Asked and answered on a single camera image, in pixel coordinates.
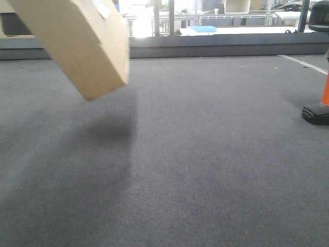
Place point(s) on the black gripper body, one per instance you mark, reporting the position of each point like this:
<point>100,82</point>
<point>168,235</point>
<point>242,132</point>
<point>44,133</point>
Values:
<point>318,20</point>

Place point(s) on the brown cardboard package with label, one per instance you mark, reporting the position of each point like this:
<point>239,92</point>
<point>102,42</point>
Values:
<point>88,40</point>

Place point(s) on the metal workbench table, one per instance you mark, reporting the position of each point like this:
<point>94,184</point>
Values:
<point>253,19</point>

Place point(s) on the blue foam sheet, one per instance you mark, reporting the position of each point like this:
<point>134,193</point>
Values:
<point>203,29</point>

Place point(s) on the large stacked cardboard boxes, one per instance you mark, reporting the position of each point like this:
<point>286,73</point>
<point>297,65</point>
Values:
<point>11,23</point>

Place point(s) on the dark conveyor side rail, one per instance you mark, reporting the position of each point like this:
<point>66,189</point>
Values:
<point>223,45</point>

